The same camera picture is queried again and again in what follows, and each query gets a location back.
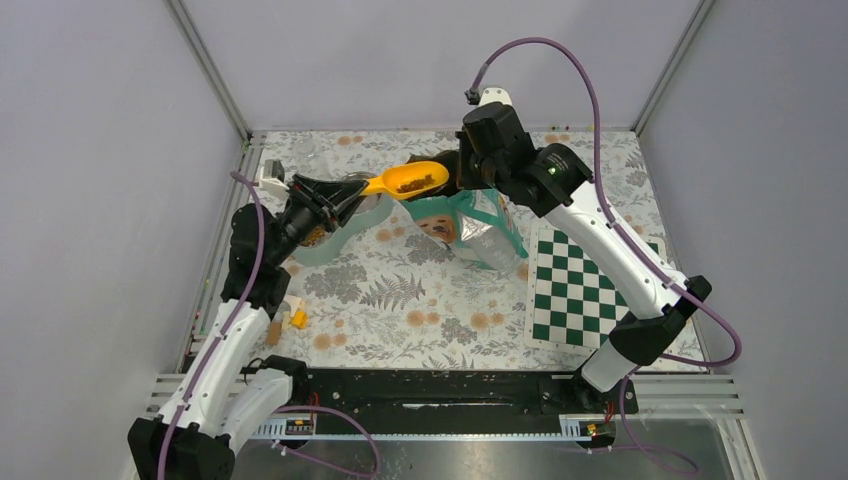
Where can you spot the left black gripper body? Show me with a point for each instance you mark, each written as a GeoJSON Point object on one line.
{"type": "Point", "coordinates": [311, 207]}

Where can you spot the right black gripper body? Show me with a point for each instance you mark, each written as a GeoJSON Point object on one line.
{"type": "Point", "coordinates": [477, 172]}

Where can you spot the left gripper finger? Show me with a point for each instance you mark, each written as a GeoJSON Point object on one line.
{"type": "Point", "coordinates": [329, 188]}
{"type": "Point", "coordinates": [345, 205]}

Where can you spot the orange plastic scoop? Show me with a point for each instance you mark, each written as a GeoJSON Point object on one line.
{"type": "Point", "coordinates": [409, 180]}

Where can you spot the green dog food bag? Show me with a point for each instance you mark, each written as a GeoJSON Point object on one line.
{"type": "Point", "coordinates": [475, 226]}

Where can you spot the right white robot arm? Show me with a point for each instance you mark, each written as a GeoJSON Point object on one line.
{"type": "Point", "coordinates": [558, 187]}

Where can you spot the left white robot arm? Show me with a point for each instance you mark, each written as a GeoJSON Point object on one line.
{"type": "Point", "coordinates": [199, 431]}

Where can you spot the green double pet bowl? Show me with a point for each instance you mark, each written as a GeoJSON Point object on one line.
{"type": "Point", "coordinates": [371, 211]}

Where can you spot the clear plastic bottle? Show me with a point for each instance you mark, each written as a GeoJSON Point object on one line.
{"type": "Point", "coordinates": [308, 157]}

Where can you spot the white toy block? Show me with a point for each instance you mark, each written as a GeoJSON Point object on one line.
{"type": "Point", "coordinates": [290, 305]}

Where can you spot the yellow toy block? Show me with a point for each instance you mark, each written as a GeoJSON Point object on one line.
{"type": "Point", "coordinates": [299, 320]}

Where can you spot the floral tablecloth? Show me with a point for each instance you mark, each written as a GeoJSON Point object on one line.
{"type": "Point", "coordinates": [394, 298]}

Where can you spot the brown wooden block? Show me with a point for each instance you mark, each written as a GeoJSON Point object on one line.
{"type": "Point", "coordinates": [273, 333]}

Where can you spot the green white chessboard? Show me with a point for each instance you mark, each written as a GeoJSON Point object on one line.
{"type": "Point", "coordinates": [571, 305]}

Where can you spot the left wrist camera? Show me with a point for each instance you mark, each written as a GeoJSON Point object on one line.
{"type": "Point", "coordinates": [272, 179]}

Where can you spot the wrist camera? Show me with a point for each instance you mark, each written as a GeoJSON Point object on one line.
{"type": "Point", "coordinates": [272, 179]}
{"type": "Point", "coordinates": [493, 94]}

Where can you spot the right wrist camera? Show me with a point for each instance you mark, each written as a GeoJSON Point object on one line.
{"type": "Point", "coordinates": [493, 94]}

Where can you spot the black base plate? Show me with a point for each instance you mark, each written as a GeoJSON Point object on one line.
{"type": "Point", "coordinates": [419, 402]}

